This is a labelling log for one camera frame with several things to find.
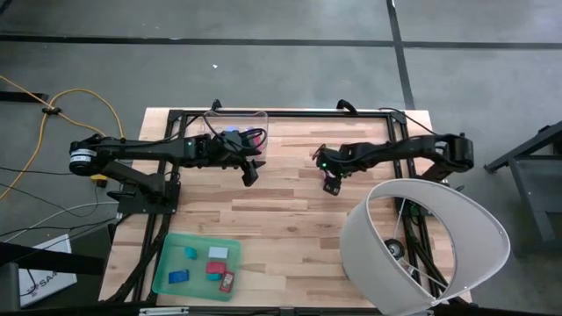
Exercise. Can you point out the white printed cardboard box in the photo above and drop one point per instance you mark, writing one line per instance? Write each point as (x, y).
(48, 281)

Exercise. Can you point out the clear plastic tray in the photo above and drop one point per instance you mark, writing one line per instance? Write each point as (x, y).
(211, 123)

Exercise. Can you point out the small teal box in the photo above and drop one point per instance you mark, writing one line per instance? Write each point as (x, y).
(191, 253)

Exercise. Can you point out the dark metal cart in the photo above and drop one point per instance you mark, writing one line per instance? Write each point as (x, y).
(540, 197)

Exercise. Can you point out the black slanted bar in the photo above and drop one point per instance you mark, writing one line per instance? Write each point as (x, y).
(44, 259)

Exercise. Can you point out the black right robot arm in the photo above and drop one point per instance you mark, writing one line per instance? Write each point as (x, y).
(404, 149)

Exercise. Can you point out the black metal table frame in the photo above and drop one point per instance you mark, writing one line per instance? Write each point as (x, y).
(307, 114)

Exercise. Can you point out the red printed box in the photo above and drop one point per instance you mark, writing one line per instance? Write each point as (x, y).
(226, 282)

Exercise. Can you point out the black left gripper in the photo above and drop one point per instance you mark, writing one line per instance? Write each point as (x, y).
(228, 151)

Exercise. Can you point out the black floor bar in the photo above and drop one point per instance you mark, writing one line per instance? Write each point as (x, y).
(22, 97)

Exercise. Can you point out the blue multi-port wall charger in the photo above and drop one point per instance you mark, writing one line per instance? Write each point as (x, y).
(231, 129)

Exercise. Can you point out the translucent green plastic tray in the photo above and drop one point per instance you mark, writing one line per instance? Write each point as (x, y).
(199, 289)

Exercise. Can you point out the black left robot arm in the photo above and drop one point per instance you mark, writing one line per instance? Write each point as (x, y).
(145, 149)

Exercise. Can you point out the turquoise box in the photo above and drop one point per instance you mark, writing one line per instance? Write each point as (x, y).
(214, 277)

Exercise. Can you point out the silver bracket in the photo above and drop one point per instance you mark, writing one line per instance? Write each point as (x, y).
(162, 310)

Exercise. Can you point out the grey post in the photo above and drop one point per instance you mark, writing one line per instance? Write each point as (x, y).
(9, 289)

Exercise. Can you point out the blue box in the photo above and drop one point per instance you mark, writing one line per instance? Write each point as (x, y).
(179, 276)

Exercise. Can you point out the white lamp shade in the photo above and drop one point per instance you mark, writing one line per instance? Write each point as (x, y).
(369, 272)

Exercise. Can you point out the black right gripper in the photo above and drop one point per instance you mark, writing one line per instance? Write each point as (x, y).
(336, 160)

